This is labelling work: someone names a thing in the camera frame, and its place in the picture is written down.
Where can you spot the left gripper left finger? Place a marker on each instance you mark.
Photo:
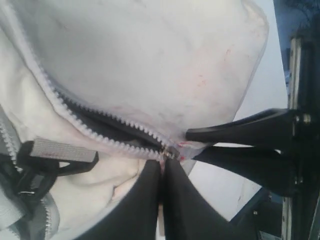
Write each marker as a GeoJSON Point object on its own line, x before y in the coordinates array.
{"type": "Point", "coordinates": [135, 217]}

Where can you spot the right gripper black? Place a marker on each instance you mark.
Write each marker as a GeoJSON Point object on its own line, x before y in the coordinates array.
{"type": "Point", "coordinates": [276, 127]}

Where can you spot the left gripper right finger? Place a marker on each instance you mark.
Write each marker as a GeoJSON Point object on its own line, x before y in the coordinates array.
{"type": "Point", "coordinates": [188, 216]}

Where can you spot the white canvas backpack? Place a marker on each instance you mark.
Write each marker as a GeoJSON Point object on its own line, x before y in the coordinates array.
{"type": "Point", "coordinates": [92, 89]}

